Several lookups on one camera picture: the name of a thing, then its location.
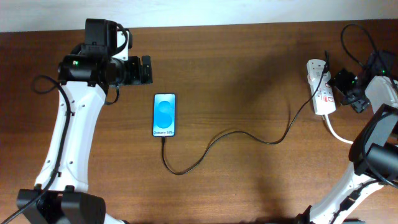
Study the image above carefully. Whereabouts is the white USB charger adapter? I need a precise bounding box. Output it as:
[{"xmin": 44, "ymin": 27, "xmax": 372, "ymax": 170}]
[{"xmin": 307, "ymin": 59, "xmax": 326, "ymax": 82}]

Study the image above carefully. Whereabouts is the white power strip cord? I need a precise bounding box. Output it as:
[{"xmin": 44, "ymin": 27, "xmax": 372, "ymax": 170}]
[{"xmin": 323, "ymin": 113, "xmax": 355, "ymax": 145}]

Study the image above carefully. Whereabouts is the black USB charging cable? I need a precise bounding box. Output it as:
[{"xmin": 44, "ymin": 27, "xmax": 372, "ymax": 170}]
[{"xmin": 160, "ymin": 50, "xmax": 331, "ymax": 175}]

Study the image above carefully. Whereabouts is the blue Galaxy smartphone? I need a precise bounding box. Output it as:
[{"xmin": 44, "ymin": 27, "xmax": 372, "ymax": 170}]
[{"xmin": 152, "ymin": 93, "xmax": 176, "ymax": 137}]

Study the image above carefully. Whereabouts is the white power strip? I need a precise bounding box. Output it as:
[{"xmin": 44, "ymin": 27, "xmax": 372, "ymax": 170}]
[{"xmin": 308, "ymin": 66, "xmax": 336, "ymax": 116}]

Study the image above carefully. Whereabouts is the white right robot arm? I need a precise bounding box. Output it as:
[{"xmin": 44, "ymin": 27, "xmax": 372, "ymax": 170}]
[{"xmin": 294, "ymin": 50, "xmax": 397, "ymax": 223}]

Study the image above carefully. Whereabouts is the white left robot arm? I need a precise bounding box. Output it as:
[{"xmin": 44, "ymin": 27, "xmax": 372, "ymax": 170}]
[{"xmin": 16, "ymin": 19, "xmax": 152, "ymax": 223}]

